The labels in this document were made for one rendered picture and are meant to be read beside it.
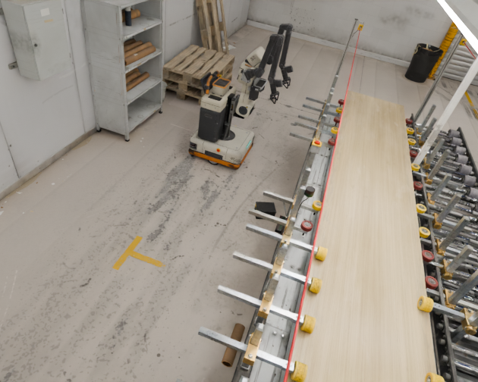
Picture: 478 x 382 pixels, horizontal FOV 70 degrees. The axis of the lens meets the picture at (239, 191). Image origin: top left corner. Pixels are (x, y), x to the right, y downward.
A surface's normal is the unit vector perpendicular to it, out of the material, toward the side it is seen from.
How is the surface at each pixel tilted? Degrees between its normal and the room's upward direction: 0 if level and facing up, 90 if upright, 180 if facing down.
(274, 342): 0
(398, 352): 0
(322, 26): 90
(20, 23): 90
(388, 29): 90
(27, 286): 0
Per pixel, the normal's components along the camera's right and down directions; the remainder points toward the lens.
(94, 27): -0.32, 0.58
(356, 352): 0.15, -0.75
